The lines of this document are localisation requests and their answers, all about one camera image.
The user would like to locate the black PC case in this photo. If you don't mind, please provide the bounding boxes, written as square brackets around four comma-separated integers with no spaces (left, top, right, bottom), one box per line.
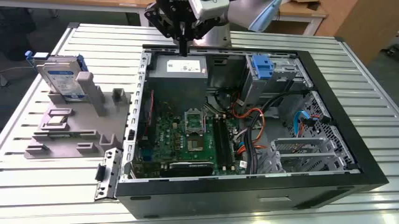
[94,43,390,220]

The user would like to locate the black graphics card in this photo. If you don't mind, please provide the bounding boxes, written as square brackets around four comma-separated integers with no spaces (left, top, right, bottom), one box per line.
[161,160,215,178]

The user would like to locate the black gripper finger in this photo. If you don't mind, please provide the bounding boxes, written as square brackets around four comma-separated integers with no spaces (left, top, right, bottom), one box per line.
[185,18,226,57]
[143,3,186,57]

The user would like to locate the power wire with black plug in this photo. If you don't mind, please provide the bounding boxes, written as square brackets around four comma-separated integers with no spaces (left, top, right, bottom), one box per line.
[301,113,333,137]

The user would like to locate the yellow black wires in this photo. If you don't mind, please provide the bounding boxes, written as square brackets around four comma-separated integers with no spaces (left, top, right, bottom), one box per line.
[203,102,234,115]

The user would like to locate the black cable bundle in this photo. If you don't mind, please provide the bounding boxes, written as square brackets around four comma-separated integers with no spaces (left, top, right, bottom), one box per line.
[242,90,313,175]

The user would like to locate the CPU socket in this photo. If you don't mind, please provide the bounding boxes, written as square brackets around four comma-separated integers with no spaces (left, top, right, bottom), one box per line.
[186,136,207,154]

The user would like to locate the green RAM stick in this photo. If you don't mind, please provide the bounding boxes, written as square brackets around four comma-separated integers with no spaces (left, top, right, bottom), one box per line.
[50,132,85,138]

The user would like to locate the metal socket cover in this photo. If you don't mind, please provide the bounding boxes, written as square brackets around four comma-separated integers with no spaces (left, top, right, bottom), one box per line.
[185,108,207,136]

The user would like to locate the thin red wire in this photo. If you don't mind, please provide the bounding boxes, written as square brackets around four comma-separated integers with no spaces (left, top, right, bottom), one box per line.
[146,90,157,140]

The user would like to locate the grey parts rack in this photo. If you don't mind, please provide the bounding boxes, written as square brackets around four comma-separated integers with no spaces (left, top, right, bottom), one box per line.
[25,71,133,161]

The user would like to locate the brown wooden cabinet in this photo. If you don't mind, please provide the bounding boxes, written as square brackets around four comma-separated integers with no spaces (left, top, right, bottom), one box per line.
[318,0,399,67]

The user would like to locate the metal drive cage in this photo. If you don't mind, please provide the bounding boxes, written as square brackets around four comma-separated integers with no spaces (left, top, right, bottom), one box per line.
[242,53,314,108]

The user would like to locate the grey power supply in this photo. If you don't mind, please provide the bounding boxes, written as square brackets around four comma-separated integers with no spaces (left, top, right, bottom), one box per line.
[146,55,210,115]

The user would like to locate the black chair base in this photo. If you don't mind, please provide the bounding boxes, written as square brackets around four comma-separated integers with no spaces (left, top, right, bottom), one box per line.
[381,42,399,56]

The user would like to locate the orange red wire bundle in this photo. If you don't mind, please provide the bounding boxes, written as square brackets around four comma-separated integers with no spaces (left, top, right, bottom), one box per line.
[233,107,269,155]

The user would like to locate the green motherboard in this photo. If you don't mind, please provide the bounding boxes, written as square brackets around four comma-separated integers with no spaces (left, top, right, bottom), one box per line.
[133,109,249,179]

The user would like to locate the metal disk bay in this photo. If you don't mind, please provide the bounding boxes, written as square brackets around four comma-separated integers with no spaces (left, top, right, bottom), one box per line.
[270,137,347,174]

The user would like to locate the blue data wire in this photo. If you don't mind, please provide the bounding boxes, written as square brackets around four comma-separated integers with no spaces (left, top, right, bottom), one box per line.
[294,111,313,139]

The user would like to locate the hard disk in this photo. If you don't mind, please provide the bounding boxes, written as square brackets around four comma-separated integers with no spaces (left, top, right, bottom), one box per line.
[25,50,87,102]

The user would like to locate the blue drive latch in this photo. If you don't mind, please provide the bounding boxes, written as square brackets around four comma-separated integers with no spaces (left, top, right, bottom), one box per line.
[253,54,275,80]

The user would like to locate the blue floor cable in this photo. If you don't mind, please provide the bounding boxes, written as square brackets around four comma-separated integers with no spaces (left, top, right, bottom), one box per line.
[0,66,42,73]

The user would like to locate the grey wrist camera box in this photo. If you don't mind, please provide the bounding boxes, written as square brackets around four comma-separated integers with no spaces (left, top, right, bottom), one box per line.
[190,0,233,24]

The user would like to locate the wooden workbench white frame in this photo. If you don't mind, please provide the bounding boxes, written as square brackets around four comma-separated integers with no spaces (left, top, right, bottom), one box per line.
[47,0,330,35]

